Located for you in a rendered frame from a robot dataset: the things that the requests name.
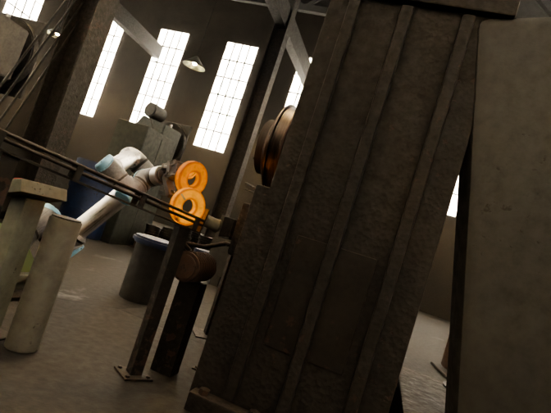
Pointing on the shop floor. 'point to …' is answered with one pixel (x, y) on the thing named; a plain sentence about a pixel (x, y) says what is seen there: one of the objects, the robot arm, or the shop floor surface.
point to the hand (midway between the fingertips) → (193, 174)
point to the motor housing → (183, 310)
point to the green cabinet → (130, 221)
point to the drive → (500, 238)
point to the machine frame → (348, 215)
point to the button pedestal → (20, 233)
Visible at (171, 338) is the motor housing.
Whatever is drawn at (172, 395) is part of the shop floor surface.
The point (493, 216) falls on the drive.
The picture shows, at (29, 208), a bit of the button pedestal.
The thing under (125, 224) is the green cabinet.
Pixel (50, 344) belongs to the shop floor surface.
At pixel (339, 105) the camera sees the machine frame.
